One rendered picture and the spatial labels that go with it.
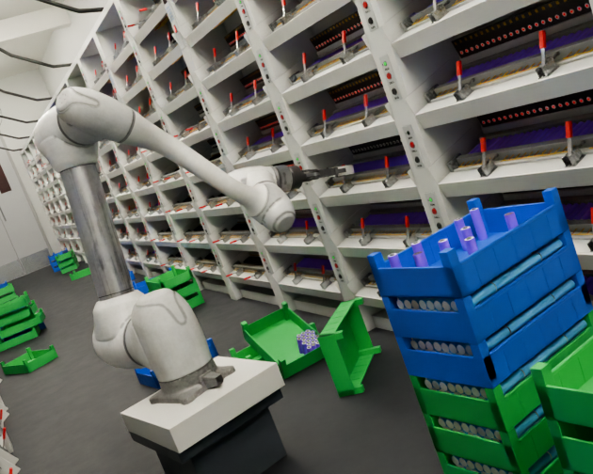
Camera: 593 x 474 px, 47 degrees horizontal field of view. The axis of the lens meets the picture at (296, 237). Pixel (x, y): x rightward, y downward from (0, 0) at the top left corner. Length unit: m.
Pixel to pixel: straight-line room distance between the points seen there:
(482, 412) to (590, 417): 0.26
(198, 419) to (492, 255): 0.86
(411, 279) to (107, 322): 1.02
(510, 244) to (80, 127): 1.15
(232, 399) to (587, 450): 0.95
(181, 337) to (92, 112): 0.62
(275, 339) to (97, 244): 0.92
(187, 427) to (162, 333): 0.25
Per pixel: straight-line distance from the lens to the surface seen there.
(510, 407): 1.22
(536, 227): 1.26
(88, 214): 1.97
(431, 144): 1.88
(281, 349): 2.57
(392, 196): 2.09
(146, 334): 1.81
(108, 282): 1.97
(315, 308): 3.02
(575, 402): 1.01
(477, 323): 1.14
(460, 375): 1.21
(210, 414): 1.73
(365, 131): 2.08
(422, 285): 1.17
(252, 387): 1.77
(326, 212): 2.49
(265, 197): 2.00
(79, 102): 1.86
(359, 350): 2.40
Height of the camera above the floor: 0.84
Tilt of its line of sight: 9 degrees down
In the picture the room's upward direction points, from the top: 20 degrees counter-clockwise
